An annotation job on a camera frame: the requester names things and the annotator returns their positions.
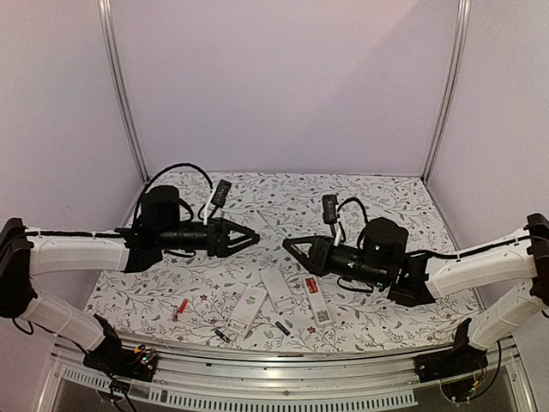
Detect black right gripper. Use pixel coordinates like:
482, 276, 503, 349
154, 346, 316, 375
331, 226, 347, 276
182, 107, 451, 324
284, 234, 389, 288

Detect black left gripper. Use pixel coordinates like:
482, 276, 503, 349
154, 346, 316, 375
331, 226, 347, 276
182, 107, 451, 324
156, 218, 260, 258

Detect white remote control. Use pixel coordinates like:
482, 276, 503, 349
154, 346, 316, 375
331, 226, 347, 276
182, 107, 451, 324
260, 267, 298, 312

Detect white remote with QR label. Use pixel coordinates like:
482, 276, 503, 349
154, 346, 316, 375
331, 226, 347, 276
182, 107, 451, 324
304, 276, 333, 327

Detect white remote with logo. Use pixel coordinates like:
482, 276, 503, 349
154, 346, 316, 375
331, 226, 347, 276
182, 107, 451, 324
226, 287, 267, 336

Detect blue battery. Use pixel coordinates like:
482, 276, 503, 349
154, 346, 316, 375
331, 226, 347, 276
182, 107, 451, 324
274, 321, 291, 336

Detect red battery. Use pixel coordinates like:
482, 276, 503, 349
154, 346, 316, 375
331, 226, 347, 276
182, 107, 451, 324
178, 298, 189, 313

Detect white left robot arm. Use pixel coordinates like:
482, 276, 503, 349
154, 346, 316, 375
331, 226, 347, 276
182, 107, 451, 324
1, 179, 260, 373

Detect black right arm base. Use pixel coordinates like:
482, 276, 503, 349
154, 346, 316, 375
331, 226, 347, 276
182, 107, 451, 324
413, 318, 488, 403

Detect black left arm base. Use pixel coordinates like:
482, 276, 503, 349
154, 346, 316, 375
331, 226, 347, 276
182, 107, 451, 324
83, 315, 159, 382

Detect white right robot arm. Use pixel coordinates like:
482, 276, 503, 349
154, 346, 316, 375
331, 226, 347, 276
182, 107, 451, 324
282, 214, 548, 374

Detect red batteries in QR remote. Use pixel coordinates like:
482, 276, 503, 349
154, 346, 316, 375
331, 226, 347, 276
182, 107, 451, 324
305, 278, 318, 294

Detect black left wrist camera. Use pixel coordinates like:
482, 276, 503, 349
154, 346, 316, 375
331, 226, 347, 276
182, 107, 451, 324
211, 179, 232, 209

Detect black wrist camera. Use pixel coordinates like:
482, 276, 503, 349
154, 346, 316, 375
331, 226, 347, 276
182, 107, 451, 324
211, 179, 232, 209
322, 194, 338, 225

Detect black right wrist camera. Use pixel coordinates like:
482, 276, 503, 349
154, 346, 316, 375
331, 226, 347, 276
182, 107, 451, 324
322, 194, 338, 225

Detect aluminium front rail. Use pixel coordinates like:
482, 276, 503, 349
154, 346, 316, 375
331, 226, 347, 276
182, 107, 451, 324
37, 334, 541, 411

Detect aluminium back left frame post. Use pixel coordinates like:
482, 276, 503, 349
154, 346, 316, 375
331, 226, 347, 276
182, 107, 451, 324
97, 0, 149, 183

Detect aluminium frame post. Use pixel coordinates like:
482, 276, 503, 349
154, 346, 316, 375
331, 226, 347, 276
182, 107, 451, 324
97, 0, 149, 183
421, 0, 471, 186

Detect aluminium back right frame post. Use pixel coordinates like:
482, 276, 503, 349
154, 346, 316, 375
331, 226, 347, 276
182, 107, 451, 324
421, 0, 471, 186

